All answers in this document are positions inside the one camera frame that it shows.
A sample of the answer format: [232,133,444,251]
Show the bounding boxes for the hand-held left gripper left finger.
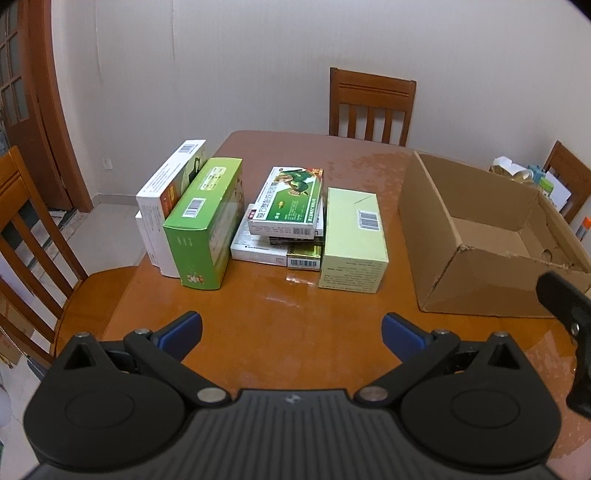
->
[60,311,230,408]

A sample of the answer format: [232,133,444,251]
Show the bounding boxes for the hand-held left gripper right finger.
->
[355,312,527,408]

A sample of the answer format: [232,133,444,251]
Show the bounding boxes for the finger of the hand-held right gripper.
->
[536,271,591,418]

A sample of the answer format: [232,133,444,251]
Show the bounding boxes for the green cartoon print box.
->
[163,157,244,291]

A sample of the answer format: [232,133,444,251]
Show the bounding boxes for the large white medicine box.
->
[135,139,207,278]

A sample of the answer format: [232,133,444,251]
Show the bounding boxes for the pale green box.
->
[318,186,389,294]

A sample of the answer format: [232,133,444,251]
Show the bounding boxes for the white box orange print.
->
[230,203,288,267]

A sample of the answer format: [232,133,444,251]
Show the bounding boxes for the cardboard box base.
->
[398,150,591,319]

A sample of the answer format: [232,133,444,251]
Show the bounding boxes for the gold medicine box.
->
[287,244,323,270]

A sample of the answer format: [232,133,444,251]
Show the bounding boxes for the green monkey print box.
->
[247,166,324,240]

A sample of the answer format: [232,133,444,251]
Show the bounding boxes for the wooden desktop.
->
[99,130,591,467]

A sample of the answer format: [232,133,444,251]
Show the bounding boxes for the wooden dining chair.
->
[544,141,591,224]
[329,67,417,147]
[0,146,139,370]

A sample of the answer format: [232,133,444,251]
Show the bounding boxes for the wooden door glass panes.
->
[0,9,37,153]

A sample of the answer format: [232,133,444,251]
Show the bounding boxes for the wooden door frame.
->
[23,0,95,213]

